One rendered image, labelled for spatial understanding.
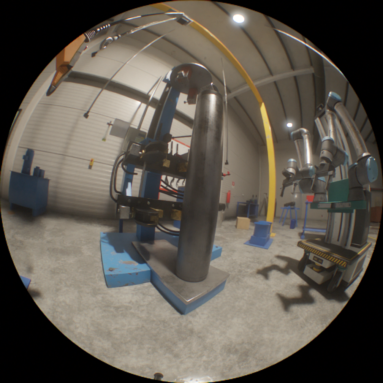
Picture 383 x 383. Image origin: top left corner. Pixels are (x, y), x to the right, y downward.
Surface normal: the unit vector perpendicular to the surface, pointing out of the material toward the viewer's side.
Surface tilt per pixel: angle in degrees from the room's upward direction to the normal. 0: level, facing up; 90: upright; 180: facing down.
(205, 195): 90
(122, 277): 90
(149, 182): 90
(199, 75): 180
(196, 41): 173
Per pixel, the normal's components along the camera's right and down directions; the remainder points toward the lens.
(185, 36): -0.04, 0.99
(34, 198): 0.68, 0.02
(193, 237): -0.25, -0.11
